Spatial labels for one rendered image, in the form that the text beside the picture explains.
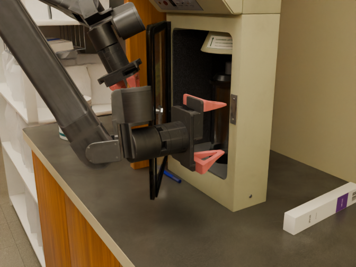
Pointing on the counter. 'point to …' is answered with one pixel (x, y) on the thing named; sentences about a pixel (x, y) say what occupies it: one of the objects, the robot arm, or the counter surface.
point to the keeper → (233, 109)
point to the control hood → (210, 7)
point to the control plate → (179, 5)
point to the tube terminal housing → (237, 167)
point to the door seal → (155, 96)
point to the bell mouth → (217, 43)
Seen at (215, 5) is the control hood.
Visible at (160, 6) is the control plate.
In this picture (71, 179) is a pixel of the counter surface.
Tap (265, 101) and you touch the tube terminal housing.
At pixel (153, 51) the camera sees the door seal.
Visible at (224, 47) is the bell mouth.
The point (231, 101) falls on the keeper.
